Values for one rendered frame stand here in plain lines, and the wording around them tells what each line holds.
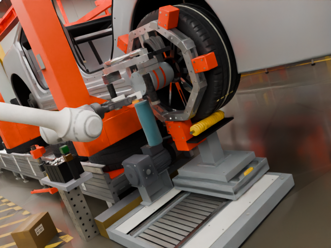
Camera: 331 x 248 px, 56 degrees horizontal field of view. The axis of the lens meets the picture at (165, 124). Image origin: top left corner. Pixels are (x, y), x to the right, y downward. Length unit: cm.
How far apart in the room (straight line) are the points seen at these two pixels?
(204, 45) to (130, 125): 82
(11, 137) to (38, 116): 275
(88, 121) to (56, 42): 100
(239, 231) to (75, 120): 94
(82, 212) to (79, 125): 117
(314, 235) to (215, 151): 71
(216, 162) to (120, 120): 67
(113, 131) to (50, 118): 102
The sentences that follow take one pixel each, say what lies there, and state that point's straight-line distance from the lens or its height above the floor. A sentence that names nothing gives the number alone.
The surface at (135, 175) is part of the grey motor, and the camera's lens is 193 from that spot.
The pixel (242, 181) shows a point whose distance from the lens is 181.
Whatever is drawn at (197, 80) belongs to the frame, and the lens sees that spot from 153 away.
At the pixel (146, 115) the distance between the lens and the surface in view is 175.
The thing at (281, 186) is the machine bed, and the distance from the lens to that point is 186.
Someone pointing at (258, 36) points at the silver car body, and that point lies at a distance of 147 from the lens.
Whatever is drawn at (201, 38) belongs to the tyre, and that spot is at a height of 96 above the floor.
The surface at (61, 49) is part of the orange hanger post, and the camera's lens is 195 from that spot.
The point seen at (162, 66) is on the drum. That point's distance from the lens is 168.
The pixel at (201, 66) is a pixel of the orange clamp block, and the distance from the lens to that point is 149.
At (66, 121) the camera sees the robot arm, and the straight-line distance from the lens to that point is 105.
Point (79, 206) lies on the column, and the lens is 212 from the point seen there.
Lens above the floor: 98
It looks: 13 degrees down
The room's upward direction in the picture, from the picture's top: 20 degrees counter-clockwise
